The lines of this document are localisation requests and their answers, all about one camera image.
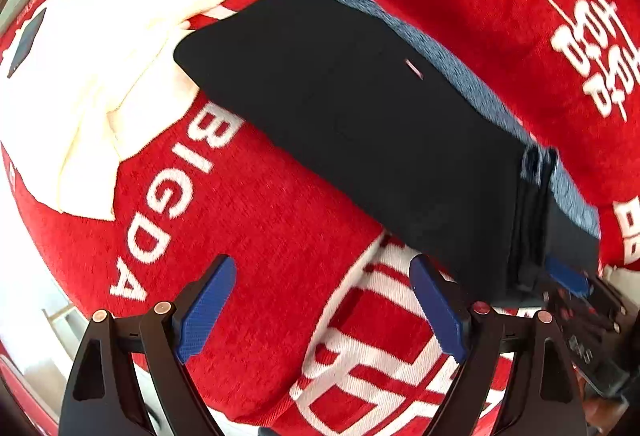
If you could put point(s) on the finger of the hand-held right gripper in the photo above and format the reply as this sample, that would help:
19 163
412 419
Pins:
567 276

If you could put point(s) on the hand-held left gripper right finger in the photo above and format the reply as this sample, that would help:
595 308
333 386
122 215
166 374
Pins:
437 306

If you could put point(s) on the black pants with blue trim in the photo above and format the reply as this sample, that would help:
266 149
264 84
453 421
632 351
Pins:
360 131

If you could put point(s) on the cream folded cloth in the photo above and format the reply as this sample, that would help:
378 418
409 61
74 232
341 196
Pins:
95 106

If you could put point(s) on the red printed blanket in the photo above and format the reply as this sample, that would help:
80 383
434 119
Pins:
280 266

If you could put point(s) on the black phone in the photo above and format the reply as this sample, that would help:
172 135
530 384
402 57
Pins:
29 38

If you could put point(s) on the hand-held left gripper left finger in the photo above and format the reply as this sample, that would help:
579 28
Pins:
205 311

